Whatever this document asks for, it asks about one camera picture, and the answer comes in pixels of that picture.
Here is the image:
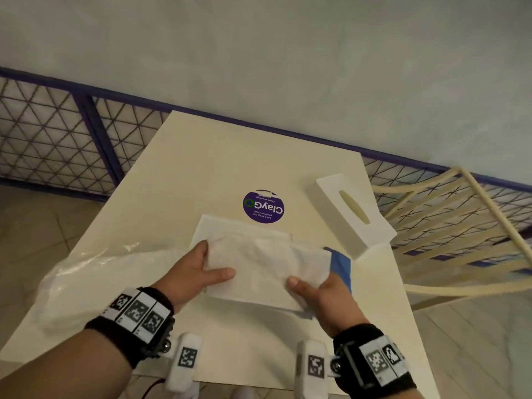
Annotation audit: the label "person's right hand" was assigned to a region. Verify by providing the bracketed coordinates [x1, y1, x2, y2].
[285, 272, 370, 339]

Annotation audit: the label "person's left hand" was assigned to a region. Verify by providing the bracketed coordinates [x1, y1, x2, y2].
[150, 239, 237, 314]

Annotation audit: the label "blue cleaning cloth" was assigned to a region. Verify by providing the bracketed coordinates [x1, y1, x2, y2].
[323, 246, 353, 295]

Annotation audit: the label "white tissue box base tray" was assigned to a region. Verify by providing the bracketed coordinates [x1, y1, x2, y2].
[189, 214, 315, 321]

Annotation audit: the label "white tissues stack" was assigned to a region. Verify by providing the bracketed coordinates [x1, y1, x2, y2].
[202, 231, 332, 309]

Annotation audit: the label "clear plastic tissue wrapper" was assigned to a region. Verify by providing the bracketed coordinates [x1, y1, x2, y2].
[35, 239, 198, 334]

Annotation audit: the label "white tissue box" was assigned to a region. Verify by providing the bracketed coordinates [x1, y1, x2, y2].
[315, 173, 398, 260]

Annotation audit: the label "person's left forearm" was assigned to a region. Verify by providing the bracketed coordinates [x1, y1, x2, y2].
[0, 328, 135, 399]

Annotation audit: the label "black right wristband with markers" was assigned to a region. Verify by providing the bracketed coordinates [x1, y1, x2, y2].
[332, 324, 418, 399]

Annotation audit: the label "round purple sticker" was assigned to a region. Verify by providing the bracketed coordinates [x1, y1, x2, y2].
[242, 189, 286, 224]

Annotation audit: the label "cream slatted chair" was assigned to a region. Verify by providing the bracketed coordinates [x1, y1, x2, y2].
[370, 166, 532, 311]

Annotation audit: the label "purple mesh railing fence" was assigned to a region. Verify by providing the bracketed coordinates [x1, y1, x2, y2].
[0, 66, 532, 270]

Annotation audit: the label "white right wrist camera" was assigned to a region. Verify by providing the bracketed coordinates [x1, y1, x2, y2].
[295, 339, 334, 399]

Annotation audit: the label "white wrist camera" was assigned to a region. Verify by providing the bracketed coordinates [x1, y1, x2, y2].
[165, 332, 204, 393]
[295, 339, 334, 399]

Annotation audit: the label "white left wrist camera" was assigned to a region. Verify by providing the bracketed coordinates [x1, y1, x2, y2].
[165, 332, 204, 393]

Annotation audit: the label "black left camera cable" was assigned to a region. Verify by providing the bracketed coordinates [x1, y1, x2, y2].
[142, 377, 168, 399]

